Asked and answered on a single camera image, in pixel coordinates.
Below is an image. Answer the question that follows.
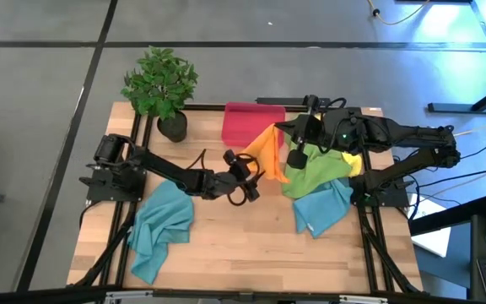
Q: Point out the black cable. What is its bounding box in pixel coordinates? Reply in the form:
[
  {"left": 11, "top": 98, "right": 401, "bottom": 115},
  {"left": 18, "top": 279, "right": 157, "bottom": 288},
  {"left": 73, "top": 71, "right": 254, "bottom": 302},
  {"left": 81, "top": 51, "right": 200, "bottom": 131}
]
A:
[
  {"left": 457, "top": 145, "right": 486, "bottom": 164},
  {"left": 402, "top": 168, "right": 486, "bottom": 199}
]

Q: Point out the black overhead crossbar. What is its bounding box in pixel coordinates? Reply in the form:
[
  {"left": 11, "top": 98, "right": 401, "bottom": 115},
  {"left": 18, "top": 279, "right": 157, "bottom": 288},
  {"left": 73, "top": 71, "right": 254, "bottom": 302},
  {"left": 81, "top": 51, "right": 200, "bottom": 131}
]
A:
[{"left": 0, "top": 285, "right": 486, "bottom": 304}]

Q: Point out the black bar with clamp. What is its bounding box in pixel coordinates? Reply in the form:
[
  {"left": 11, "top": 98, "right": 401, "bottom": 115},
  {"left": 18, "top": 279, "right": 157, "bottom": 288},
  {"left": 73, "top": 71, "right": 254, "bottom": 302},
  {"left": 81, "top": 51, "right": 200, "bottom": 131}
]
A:
[{"left": 255, "top": 95, "right": 311, "bottom": 107}]

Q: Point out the orange microfiber towel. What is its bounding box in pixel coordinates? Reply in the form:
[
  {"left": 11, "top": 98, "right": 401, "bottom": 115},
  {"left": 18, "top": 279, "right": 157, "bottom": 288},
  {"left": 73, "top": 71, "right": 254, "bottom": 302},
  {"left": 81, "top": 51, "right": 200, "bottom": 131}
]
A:
[{"left": 240, "top": 123, "right": 291, "bottom": 185}]

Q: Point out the black desk leg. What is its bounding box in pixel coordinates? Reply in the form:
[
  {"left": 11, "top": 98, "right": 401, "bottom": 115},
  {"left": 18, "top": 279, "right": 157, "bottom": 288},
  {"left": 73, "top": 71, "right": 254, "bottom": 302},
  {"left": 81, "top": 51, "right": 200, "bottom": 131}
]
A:
[{"left": 427, "top": 78, "right": 486, "bottom": 114}]

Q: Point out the blue microfiber towel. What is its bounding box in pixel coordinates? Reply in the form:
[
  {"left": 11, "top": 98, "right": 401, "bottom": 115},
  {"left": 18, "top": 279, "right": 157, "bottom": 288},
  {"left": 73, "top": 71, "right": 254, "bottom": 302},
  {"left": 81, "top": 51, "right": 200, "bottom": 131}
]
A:
[{"left": 292, "top": 177, "right": 354, "bottom": 239}]

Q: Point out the pink plastic basket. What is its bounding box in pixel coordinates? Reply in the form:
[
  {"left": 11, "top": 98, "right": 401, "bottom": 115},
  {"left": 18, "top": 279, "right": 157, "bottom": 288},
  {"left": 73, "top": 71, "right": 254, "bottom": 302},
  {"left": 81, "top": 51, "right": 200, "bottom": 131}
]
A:
[{"left": 220, "top": 101, "right": 287, "bottom": 148}]

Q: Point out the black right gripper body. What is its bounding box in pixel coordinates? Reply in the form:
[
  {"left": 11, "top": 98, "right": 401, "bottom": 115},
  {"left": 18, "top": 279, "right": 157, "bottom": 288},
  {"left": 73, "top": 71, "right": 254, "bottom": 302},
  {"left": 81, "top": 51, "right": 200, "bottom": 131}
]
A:
[{"left": 300, "top": 108, "right": 333, "bottom": 149}]

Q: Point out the yellow microfiber towel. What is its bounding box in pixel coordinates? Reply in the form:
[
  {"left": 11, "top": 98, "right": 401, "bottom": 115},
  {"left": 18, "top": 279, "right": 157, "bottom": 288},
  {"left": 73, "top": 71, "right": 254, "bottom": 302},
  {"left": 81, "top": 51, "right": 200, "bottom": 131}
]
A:
[{"left": 342, "top": 151, "right": 363, "bottom": 177}]

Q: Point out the black aluminium table frame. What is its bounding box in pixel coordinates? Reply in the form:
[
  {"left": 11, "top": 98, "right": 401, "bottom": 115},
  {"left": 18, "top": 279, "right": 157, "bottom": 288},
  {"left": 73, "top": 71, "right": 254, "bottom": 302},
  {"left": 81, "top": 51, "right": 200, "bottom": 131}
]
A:
[{"left": 67, "top": 103, "right": 425, "bottom": 296}]

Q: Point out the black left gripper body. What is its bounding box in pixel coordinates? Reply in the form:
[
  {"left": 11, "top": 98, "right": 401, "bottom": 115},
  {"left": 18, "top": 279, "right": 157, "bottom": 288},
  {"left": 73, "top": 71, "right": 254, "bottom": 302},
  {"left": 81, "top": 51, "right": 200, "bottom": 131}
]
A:
[{"left": 208, "top": 168, "right": 247, "bottom": 199}]

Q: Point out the yellow plug with cable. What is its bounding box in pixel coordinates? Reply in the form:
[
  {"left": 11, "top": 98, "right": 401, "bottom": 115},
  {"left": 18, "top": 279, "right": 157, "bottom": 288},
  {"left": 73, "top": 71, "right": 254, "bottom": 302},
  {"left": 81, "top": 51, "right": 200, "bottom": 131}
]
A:
[{"left": 453, "top": 125, "right": 486, "bottom": 138}]

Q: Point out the white sheet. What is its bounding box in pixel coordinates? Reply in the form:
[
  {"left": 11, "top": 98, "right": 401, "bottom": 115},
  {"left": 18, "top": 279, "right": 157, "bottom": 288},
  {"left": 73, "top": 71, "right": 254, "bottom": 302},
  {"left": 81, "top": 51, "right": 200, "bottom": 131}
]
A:
[{"left": 409, "top": 193, "right": 453, "bottom": 258}]

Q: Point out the green microfiber towel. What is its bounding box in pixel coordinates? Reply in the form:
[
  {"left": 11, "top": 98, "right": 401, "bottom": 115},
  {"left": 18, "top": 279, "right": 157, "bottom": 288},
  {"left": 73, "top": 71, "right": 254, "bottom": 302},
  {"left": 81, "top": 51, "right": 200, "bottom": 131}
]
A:
[{"left": 281, "top": 138, "right": 354, "bottom": 199}]

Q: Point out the black desk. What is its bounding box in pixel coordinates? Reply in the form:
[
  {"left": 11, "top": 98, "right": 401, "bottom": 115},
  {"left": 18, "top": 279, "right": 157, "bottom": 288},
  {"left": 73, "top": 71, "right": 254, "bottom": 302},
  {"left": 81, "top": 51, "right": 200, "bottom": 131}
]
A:
[{"left": 409, "top": 196, "right": 486, "bottom": 303}]

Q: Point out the grey metal bracket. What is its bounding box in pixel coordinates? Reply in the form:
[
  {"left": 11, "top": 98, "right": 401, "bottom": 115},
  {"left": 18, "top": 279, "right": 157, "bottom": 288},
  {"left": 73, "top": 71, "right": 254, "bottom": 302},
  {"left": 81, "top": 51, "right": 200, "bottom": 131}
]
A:
[
  {"left": 104, "top": 289, "right": 154, "bottom": 301},
  {"left": 338, "top": 294, "right": 388, "bottom": 304}
]

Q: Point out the crumpled teal microfiber towel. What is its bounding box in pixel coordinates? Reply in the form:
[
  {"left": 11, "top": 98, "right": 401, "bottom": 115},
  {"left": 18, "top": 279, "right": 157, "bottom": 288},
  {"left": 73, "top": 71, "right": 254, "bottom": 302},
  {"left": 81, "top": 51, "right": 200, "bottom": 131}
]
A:
[{"left": 127, "top": 180, "right": 194, "bottom": 286}]

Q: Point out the yellow floor cable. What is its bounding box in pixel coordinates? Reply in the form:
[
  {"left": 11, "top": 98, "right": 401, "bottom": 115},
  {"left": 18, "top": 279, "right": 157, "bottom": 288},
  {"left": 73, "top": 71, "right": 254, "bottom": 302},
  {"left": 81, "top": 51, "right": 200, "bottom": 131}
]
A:
[{"left": 367, "top": 0, "right": 432, "bottom": 25}]

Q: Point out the green plant in black pot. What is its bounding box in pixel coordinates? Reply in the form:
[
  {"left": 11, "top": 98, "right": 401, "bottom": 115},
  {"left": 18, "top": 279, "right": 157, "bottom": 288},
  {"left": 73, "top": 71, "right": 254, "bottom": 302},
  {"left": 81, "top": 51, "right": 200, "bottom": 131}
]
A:
[{"left": 120, "top": 45, "right": 200, "bottom": 144}]

